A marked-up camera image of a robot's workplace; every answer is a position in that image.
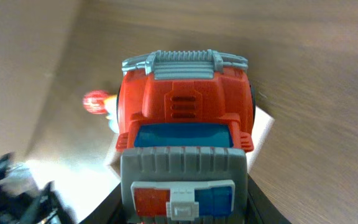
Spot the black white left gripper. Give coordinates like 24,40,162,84
0,152,74,224

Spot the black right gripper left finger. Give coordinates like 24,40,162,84
80,184,126,224

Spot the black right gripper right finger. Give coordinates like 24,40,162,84
246,175,291,224

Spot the red toy fire truck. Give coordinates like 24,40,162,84
116,49,255,223

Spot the beige cardboard box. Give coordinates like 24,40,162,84
103,106,275,180

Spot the blue orange toy figure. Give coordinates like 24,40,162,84
104,95,119,134

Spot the red ball with white letters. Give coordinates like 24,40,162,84
82,90,109,114

